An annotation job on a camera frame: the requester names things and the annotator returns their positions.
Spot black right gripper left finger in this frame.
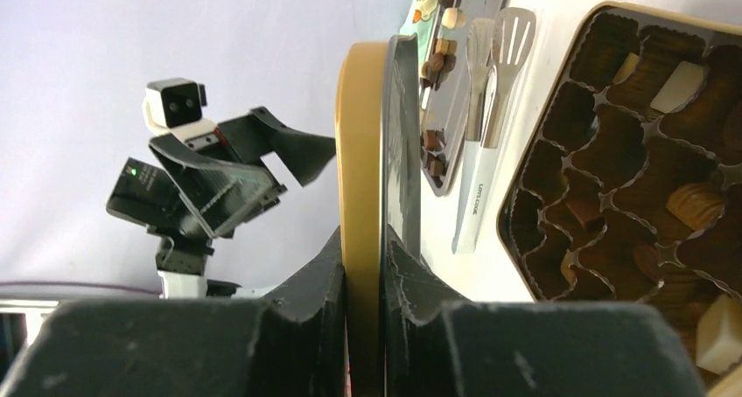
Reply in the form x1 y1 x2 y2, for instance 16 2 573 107
1 233 347 396

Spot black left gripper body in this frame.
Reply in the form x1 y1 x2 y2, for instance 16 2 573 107
149 131 286 238

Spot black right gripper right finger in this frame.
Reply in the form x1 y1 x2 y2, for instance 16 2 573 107
382 227 705 396

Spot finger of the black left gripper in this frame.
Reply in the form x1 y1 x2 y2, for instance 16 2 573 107
217 107 336 186

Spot silver box lid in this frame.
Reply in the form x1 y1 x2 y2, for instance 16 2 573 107
334 35 417 396

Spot metal serving tongs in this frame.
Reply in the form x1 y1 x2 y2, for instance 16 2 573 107
451 7 536 254

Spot gold chocolate box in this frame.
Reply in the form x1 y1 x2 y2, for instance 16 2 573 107
498 2 741 396

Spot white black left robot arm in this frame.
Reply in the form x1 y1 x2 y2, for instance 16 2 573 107
106 108 336 298

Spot metal chocolate tray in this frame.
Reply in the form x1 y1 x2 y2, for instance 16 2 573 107
418 0 506 197

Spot white cube boxed chocolate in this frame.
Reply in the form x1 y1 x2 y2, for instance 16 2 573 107
696 295 741 374

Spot caramel ridged chocolate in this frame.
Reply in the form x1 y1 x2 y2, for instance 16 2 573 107
666 183 725 231

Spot white chocolate in box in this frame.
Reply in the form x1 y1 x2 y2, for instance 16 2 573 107
649 61 705 114

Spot green patterned cloth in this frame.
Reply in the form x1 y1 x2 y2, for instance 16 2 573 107
399 0 439 39

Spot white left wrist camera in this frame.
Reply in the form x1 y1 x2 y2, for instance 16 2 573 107
142 77 218 150

